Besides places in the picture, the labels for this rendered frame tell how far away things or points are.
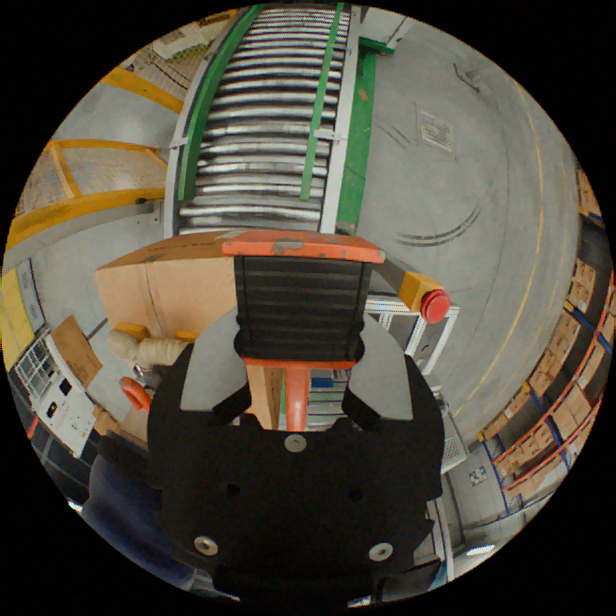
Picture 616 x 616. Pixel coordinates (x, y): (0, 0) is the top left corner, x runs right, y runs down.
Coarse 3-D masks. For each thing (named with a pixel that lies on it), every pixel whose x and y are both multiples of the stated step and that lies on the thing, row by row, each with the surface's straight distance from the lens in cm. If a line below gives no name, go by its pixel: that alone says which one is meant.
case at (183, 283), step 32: (128, 256) 52; (160, 256) 38; (192, 256) 32; (224, 256) 28; (128, 288) 42; (160, 288) 36; (192, 288) 32; (224, 288) 29; (128, 320) 47; (160, 320) 39; (192, 320) 35; (256, 384) 40
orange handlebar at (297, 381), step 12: (288, 372) 16; (300, 372) 16; (120, 384) 36; (132, 384) 34; (288, 384) 17; (300, 384) 17; (132, 396) 38; (144, 396) 34; (288, 396) 19; (300, 396) 19; (288, 408) 21; (300, 408) 20; (288, 420) 23; (300, 420) 22
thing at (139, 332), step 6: (120, 324) 49; (126, 324) 48; (132, 324) 47; (126, 330) 47; (132, 330) 45; (138, 330) 43; (144, 330) 44; (138, 336) 44; (144, 336) 44; (138, 372) 49
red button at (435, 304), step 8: (424, 296) 41; (432, 296) 38; (440, 296) 39; (448, 296) 41; (424, 304) 38; (432, 304) 38; (440, 304) 40; (448, 304) 41; (424, 312) 39; (432, 312) 39; (440, 312) 41; (432, 320) 40
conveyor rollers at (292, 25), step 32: (256, 32) 143; (288, 32) 140; (320, 32) 137; (256, 64) 114; (288, 64) 112; (320, 64) 109; (256, 96) 95; (288, 96) 93; (224, 128) 91; (256, 128) 86; (288, 128) 84; (320, 128) 84; (224, 192) 83; (256, 192) 79; (288, 192) 77; (320, 192) 77
